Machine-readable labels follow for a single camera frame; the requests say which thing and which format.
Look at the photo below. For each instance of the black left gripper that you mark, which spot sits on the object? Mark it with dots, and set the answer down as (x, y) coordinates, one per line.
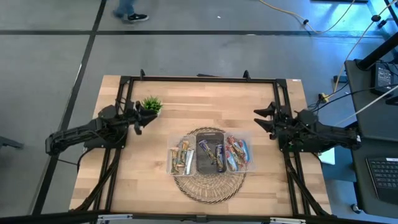
(119, 119)

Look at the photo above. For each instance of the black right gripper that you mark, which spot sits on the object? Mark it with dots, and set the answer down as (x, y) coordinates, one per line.
(284, 124)

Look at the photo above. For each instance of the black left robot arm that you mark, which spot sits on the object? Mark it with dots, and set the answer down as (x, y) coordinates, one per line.
(74, 135)

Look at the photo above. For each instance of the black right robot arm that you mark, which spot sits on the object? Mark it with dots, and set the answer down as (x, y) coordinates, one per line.
(335, 137)

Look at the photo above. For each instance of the small green potted plant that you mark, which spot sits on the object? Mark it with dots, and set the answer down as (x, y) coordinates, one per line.
(152, 104)

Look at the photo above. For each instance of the clear plastic container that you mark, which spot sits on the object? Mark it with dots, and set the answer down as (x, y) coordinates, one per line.
(170, 149)
(252, 165)

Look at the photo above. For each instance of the white sheet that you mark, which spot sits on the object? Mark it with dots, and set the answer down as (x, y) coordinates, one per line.
(328, 157)

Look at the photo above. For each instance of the black power strip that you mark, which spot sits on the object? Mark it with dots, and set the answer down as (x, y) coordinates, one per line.
(340, 79)

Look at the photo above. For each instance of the round woven placemat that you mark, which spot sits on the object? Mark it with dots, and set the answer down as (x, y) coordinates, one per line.
(210, 189)

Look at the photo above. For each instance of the person's shoe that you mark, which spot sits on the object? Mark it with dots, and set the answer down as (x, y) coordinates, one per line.
(136, 17)

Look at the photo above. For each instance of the dark grey side desk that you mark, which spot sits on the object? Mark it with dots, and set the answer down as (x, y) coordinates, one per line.
(359, 174)
(373, 124)

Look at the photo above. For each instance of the black power supply box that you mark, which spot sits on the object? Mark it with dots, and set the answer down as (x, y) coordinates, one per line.
(382, 79)

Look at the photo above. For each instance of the black caster wheel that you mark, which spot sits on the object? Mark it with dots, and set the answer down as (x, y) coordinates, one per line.
(355, 208)

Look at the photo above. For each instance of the black stand pole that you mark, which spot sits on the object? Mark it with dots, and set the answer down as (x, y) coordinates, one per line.
(377, 51)

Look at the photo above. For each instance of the black keyboard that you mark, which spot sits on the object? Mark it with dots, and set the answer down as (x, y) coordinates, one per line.
(385, 177)

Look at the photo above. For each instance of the dark furniture foot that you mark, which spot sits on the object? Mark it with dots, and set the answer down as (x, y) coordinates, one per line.
(9, 142)

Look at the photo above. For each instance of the black grey-rimmed camera box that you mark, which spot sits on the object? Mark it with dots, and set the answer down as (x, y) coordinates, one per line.
(201, 218)

